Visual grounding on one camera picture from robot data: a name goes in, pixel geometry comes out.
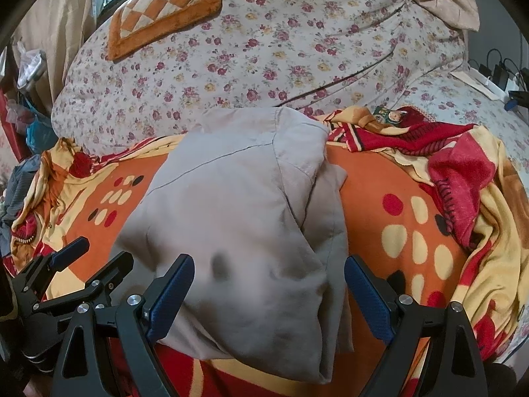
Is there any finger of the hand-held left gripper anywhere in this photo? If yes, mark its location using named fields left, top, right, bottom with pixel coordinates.
left=14, top=237, right=90, bottom=298
left=31, top=251, right=135, bottom=319

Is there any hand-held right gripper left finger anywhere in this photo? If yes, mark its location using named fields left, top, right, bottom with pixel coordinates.
left=52, top=253, right=196, bottom=397

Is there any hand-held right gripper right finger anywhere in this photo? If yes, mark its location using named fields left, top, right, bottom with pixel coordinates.
left=344, top=255, right=490, bottom=397

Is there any beige garment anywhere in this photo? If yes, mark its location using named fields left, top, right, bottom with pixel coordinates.
left=116, top=107, right=355, bottom=383

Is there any grey clothes pile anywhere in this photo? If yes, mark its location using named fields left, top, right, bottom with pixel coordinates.
left=0, top=160, right=46, bottom=257

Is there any orange red printed blanket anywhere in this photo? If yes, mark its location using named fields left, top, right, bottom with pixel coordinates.
left=10, top=105, right=529, bottom=397

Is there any blue plastic bag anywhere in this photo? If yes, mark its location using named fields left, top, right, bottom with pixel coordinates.
left=25, top=110, right=58, bottom=154

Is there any white plastic bag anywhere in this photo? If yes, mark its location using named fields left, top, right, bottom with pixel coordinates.
left=17, top=49, right=47, bottom=92

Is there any floral bedsheet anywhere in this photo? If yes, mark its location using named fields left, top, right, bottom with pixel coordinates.
left=403, top=69, right=529, bottom=185

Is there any beige curtain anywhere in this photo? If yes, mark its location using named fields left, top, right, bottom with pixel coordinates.
left=12, top=0, right=112, bottom=106

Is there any orange checkered cushion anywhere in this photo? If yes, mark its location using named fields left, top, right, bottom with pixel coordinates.
left=106, top=0, right=226, bottom=62

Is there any floral quilt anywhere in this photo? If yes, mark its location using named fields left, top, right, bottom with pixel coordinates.
left=52, top=0, right=469, bottom=155

